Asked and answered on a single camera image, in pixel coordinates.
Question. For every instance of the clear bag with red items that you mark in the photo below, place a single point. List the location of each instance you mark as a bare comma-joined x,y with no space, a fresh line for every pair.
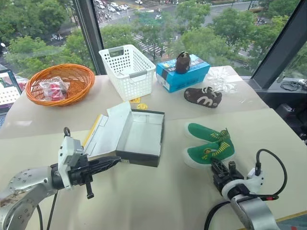
54,89

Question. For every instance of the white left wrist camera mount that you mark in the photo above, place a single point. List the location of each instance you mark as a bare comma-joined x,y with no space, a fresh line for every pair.
63,155

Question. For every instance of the white perforated plastic basket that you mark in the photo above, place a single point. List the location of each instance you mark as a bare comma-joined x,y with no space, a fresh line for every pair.
134,88

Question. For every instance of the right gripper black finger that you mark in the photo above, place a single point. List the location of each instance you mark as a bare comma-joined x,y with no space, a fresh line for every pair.
218,166
232,166

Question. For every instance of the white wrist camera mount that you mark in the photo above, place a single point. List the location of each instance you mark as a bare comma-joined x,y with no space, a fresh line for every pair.
257,182
63,155

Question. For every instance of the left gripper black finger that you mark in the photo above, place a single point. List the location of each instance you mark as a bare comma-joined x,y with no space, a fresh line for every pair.
105,160
105,165

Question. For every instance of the round yellow sticker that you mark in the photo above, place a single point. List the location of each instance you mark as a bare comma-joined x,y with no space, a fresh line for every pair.
142,106

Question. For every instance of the open laptop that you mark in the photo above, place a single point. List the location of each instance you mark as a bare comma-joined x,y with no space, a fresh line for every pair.
8,93

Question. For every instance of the brown suede child shoe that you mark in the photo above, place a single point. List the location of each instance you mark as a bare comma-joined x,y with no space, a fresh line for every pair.
182,64
196,95

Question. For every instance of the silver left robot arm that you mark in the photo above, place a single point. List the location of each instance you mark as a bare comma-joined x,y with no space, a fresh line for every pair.
24,187

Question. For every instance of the orange woven basket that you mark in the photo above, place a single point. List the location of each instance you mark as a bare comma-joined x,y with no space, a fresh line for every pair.
79,76

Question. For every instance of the blue cardboard box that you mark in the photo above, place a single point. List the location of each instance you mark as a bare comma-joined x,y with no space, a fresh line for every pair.
182,81

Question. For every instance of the beige paper table cover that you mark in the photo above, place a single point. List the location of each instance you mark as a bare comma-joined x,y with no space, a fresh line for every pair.
60,115
148,191

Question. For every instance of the black equipment beside table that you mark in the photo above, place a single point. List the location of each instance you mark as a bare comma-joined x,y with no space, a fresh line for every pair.
292,117

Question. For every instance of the red packaged item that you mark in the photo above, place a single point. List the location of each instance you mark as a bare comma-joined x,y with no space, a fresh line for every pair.
21,83

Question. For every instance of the black window mullion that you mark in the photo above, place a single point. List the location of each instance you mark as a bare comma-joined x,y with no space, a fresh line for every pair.
88,36

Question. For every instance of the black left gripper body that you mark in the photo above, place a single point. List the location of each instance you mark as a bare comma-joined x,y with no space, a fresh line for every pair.
79,175

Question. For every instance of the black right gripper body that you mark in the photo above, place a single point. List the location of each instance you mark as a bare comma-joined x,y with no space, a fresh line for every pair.
225,179

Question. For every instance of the crumpled clear plastic wrap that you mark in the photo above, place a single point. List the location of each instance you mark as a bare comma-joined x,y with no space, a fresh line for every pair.
219,79

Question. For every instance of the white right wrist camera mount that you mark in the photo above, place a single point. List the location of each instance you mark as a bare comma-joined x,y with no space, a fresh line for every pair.
257,182

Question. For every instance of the yellow duck shoe box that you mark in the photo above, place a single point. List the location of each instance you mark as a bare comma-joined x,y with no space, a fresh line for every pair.
139,141

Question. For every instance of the yellow printed card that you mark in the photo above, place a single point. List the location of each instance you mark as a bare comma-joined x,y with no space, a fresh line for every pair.
135,100

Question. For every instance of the black slanted window frame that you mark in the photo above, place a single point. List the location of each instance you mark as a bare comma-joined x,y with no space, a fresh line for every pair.
280,48

